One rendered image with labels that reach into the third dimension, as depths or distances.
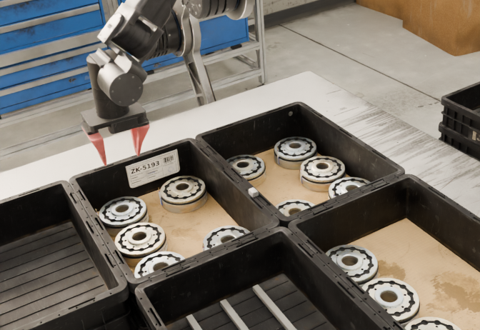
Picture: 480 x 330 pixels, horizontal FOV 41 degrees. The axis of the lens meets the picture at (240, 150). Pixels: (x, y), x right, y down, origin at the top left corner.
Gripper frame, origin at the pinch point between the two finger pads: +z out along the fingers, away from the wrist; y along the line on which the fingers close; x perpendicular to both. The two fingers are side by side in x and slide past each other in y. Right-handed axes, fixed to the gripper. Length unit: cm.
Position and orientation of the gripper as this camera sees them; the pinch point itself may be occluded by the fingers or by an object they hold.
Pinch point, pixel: (120, 155)
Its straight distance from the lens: 118.6
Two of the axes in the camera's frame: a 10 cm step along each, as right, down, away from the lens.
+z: 0.5, 8.5, 5.2
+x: -4.7, -4.4, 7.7
